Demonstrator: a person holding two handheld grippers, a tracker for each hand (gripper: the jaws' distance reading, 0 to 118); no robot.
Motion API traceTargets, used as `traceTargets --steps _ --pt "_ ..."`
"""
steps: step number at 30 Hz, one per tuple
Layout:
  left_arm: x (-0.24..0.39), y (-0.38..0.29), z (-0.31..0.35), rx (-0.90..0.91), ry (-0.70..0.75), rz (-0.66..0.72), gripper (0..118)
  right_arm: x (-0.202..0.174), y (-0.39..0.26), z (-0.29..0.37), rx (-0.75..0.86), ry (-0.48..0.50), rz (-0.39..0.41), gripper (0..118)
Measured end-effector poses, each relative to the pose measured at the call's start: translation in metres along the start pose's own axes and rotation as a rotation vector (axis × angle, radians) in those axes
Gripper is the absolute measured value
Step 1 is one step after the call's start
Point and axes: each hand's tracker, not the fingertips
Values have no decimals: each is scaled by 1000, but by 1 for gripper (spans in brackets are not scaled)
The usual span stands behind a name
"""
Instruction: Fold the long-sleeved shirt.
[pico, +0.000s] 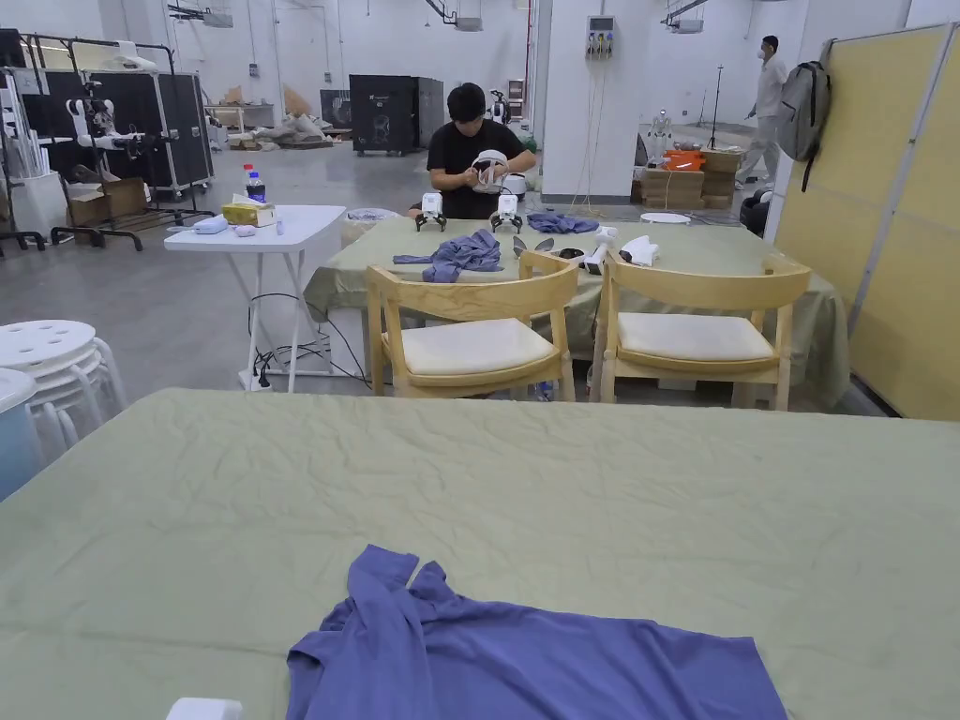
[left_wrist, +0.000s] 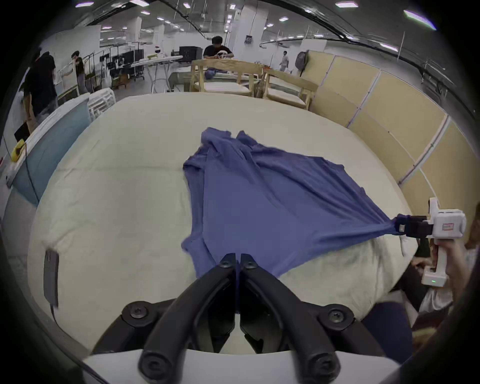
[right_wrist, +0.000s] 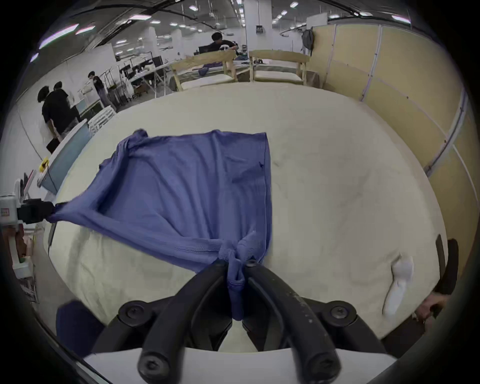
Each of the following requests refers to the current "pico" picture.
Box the blue shirt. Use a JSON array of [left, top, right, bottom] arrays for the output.
[[284, 544, 788, 720]]

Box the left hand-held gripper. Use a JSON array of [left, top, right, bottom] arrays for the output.
[[166, 697, 245, 720]]

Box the black tripod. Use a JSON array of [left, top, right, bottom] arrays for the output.
[[703, 65, 728, 153]]

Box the stack of cardboard cartons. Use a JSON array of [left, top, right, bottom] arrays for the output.
[[632, 148, 745, 211]]

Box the open cardboard carton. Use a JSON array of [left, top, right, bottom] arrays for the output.
[[66, 176, 153, 228]]

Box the stack of white stools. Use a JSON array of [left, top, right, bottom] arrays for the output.
[[0, 320, 129, 466]]

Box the large black flight case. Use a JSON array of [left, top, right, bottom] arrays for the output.
[[81, 70, 216, 201]]

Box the white robot on stand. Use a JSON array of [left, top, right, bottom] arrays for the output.
[[64, 78, 165, 160]]

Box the wooden chair with cream seat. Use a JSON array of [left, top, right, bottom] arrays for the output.
[[591, 249, 814, 412], [365, 249, 581, 402]]

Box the grey backpack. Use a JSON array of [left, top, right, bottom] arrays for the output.
[[775, 61, 833, 194]]

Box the small white humanoid robot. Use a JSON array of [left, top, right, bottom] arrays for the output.
[[648, 108, 674, 168]]

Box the table with pale green sheet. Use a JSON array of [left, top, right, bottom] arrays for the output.
[[303, 190, 852, 413]]

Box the white folding table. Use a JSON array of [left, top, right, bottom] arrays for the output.
[[163, 163, 348, 395]]

